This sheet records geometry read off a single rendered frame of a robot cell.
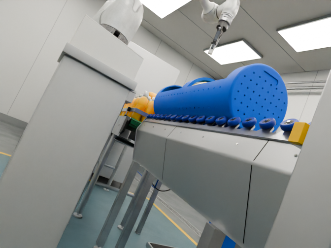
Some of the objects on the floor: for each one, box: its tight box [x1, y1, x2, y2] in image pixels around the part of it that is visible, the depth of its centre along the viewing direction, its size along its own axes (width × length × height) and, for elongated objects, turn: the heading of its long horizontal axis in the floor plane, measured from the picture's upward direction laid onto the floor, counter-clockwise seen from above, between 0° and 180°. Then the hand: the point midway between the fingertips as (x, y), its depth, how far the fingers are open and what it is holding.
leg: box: [115, 172, 155, 248], centre depth 165 cm, size 6×6×63 cm
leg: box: [93, 160, 140, 248], centre depth 160 cm, size 6×6×63 cm
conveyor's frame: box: [73, 116, 148, 230], centre depth 250 cm, size 48×164×90 cm, turn 97°
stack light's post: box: [135, 180, 162, 235], centre depth 219 cm, size 4×4×110 cm
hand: (211, 49), depth 157 cm, fingers closed
